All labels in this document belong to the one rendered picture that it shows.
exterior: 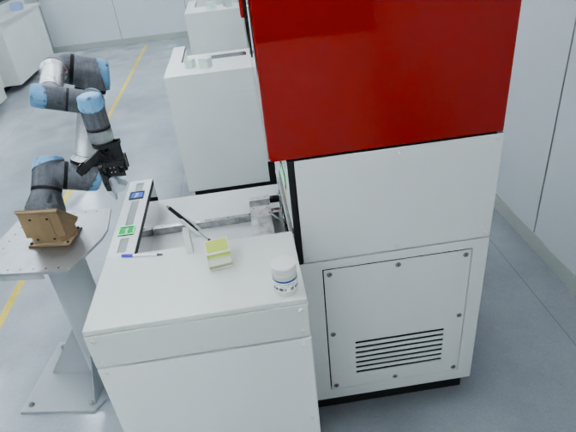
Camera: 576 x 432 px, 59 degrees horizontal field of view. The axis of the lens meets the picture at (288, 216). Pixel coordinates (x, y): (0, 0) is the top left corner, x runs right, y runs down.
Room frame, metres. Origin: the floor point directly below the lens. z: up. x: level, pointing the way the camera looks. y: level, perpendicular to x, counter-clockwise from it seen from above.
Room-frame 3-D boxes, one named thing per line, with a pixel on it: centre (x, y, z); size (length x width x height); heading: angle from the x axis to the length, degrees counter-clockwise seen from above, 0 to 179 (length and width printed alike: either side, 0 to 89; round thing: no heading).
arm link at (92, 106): (1.53, 0.56, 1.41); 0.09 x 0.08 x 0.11; 17
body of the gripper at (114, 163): (1.53, 0.55, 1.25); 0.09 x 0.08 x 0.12; 93
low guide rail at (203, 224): (1.73, 0.28, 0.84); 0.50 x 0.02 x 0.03; 93
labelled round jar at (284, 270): (1.11, 0.03, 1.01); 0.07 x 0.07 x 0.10
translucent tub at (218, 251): (1.27, 0.23, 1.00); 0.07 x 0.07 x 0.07; 12
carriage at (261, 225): (1.60, 0.10, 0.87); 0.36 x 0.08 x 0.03; 3
